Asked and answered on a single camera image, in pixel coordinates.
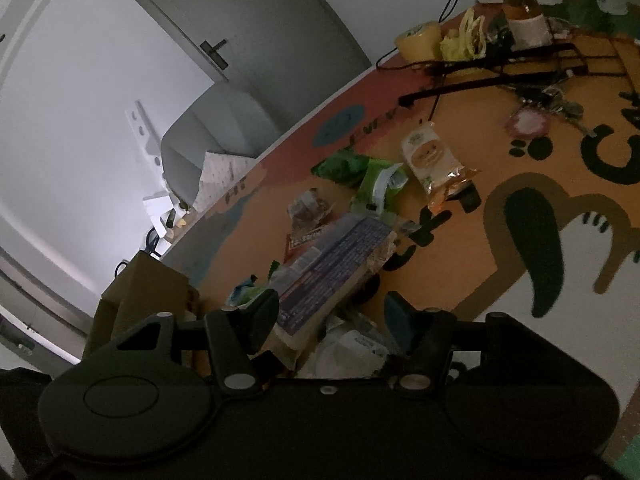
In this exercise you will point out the small black packet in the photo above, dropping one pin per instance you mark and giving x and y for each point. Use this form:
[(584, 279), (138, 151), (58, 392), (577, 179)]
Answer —
[(470, 200)]

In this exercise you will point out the white wall hook rail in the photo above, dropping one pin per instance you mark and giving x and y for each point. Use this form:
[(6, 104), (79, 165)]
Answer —
[(142, 130)]

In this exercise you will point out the dark green snack packet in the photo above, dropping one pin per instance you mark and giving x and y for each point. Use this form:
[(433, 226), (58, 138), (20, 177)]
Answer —
[(342, 165)]

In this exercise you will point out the red snack packet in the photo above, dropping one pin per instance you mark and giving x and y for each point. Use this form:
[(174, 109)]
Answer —
[(294, 246)]

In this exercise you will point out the small green-blue snack packet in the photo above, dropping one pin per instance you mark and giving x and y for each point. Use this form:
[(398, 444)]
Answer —
[(245, 290)]

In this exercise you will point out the glass bottle with orange drink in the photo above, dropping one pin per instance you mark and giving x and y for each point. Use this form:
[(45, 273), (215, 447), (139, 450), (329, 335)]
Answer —
[(522, 10)]

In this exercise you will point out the yellow tape roll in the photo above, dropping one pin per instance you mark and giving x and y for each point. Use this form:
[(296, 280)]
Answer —
[(417, 40)]

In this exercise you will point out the printed cartoon table mat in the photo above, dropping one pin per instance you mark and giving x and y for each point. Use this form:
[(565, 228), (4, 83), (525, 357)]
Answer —
[(475, 270)]

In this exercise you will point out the brown cardboard box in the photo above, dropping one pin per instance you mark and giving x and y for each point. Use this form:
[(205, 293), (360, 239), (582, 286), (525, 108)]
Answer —
[(145, 280)]

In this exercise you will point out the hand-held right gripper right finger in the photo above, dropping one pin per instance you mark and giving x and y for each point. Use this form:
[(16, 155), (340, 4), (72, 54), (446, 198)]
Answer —
[(400, 317)]

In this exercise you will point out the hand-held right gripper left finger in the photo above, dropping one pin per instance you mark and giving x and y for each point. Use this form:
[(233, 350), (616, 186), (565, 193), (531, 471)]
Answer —
[(261, 306)]

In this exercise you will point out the yellow plastic bag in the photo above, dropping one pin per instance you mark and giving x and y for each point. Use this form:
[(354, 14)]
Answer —
[(467, 35)]

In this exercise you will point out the bunch of keys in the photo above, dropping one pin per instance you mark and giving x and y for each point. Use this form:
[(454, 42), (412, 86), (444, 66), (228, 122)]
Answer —
[(550, 100)]

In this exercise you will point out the white dotted cloth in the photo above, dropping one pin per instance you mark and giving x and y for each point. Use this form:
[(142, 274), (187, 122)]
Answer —
[(220, 170)]

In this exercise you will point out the grey armchair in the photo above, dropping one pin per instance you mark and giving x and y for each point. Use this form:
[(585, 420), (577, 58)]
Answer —
[(215, 120)]

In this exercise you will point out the grey door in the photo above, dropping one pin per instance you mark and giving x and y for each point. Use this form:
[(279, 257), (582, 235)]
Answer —
[(260, 10)]

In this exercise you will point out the light green wipes pack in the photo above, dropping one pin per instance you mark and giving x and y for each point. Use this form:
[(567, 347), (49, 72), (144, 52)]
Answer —
[(375, 185)]

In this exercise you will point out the white snack packet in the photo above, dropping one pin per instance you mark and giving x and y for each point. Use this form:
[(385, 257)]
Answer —
[(340, 355)]

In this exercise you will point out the stack of white boxes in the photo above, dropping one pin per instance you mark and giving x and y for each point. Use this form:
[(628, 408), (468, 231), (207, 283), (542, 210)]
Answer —
[(157, 210)]

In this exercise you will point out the small brown snack packet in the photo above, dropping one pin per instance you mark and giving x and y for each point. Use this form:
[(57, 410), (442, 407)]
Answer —
[(307, 210)]

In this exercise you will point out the large blue snack packet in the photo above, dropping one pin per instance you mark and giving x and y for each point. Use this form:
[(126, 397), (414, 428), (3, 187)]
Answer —
[(330, 270)]

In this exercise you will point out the clear cracker packet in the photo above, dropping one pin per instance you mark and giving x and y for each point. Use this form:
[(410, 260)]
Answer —
[(430, 155)]

